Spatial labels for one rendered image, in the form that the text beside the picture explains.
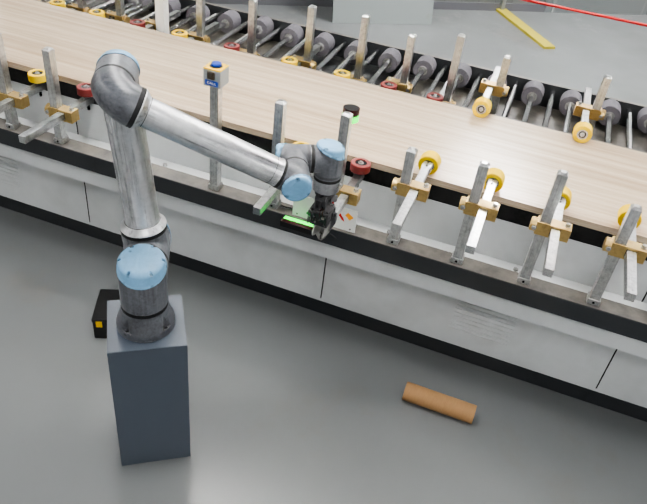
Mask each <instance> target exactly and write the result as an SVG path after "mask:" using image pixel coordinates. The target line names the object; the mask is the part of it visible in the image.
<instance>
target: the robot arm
mask: <svg viewBox="0 0 647 504"><path fill-rule="evenodd" d="M139 76H140V67H139V63H138V61H137V60H136V58H135V57H134V56H133V55H132V54H130V53H129V52H127V51H124V50H121V49H112V50H108V51H106V52H104V53H103V54H102V55H101V56H100V58H99V59H98V60H97V63H96V68H95V71H94V74H93V76H92V79H91V84H90V86H91V92H92V95H93V98H94V99H95V101H96V102H97V104H98V105H99V106H100V108H101V109H102V110H103V113H104V118H105V123H106V128H107V133H108V138H109V143H110V148H111V153H112V158H113V163H114V168H115V173H116V179H117V184H118V189H119V194H120V199H121V204H122V209H123V214H124V219H123V220H122V221H121V223H120V231H121V236H122V241H123V251H122V252H121V253H120V255H119V257H118V259H117V265H116V272H117V277H118V286H119V295H120V304H121V306H120V309H119V311H118V314H117V317H116V326H117V330H118V332H119V333H120V335H121V336H123V337H124V338H125V339H127V340H130V341H133V342H138V343H148V342H154V341H157V340H160V339H162V338H164V337H165V336H167V335H168V334H169V333H170V332H171V331H172V330H173V328H174V326H175V313H174V310H173V309H172V307H171V305H170V304H169V302H168V287H167V279H168V267H169V256H170V244H171V231H170V228H169V226H168V224H167V221H166V218H165V217H164V216H163V215H162V214H160V213H159V209H158V203H157V197H156V190H155V184H154V178H153V171H152V165H151V159H150V152H149V146H148V140H147V133H146V130H148V131H151V132H153V133H155V134H157V135H159V136H162V137H164V138H166V139H168V140H171V141H173V142H175V143H177V144H180V145H182V146H184V147H186V148H189V149H191V150H193V151H195V152H198V153H200V154H202V155H204V156H206V157H209V158H211V159H213V160H215V161H218V162H220V163H222V164H224V165H227V166H229V167H231V168H233V169H236V170H238V171H240V172H242V173H244V174H247V175H249V176H251V177H253V178H256V179H258V180H260V181H262V182H265V183H267V184H269V185H270V186H272V187H274V188H276V189H278V190H281V191H282V194H283V196H284V197H285V198H286V199H288V200H290V201H301V200H303V199H305V198H306V197H308V196H309V194H310V193H311V190H312V188H313V190H314V191H315V194H316V196H315V201H314V203H313V204H312V206H311V207H310V208H309V210H308V218H307V223H308V222H309V221H310V224H313V230H312V235H314V234H316V236H317V238H318V239H319V240H323V239H324V238H325V237H326V236H327V235H328V233H329V232H330V230H331V229H332V228H333V226H334V225H335V223H336V221H337V213H336V207H335V204H333V203H332V202H337V199H338V195H336V193H338V192H339V189H340V187H341V186H342V184H341V183H340V182H341V175H342V168H343V162H344V159H345V156H344V154H345V148H344V146H343V145H342V144H341V143H340V142H338V141H336V140H333V139H328V138H325V139H320V140H319V141H318V142H317V144H316V145H315V144H290V143H279V144H277V145H276V151H275V155H273V154H271V153H269V152H267V151H265V150H263V149H261V148H259V147H256V146H254V145H252V144H250V143H248V142H246V141H244V140H242V139H239V138H237V137H235V136H233V135H231V134H229V133H227V132H224V131H222V130H220V129H218V128H216V127H214V126H212V125H210V124H207V123H205V122H203V121H201V120H199V119H197V118H195V117H193V116H190V115H188V114H186V113H184V112H182V111H180V110H178V109H176V108H173V107H171V106H169V105H167V104H165V103H163V102H161V101H159V100H156V99H154V98H152V97H151V95H150V93H149V91H148V89H146V88H144V87H142V86H140V82H139ZM310 173H314V176H313V184H312V179H311V177H310ZM309 213H310V216H309ZM310 217H311V218H310ZM322 227H323V228H324V229H323V230H322V232H321V228H322Z"/></svg>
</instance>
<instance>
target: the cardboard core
mask: <svg viewBox="0 0 647 504"><path fill-rule="evenodd" d="M402 400H405V401H407V402H410V403H413V404H416V405H419V406H422V407H424V408H427V409H430V410H433V411H436V412H439V413H441V414H444V415H447V416H450V417H453V418H456V419H458V420H461V421H464V422H467V423H470V424H472V421H473V418H474V415H475V412H476V408H477V405H474V404H471V403H468V402H466V401H463V400H460V399H457V398H454V397H451V396H448V395H445V394H442V393H440V392H437V391H434V390H431V389H428V388H425V387H422V386H419V385H417V384H414V383H411V382H407V384H406V387H405V390H404V393H403V397H402Z"/></svg>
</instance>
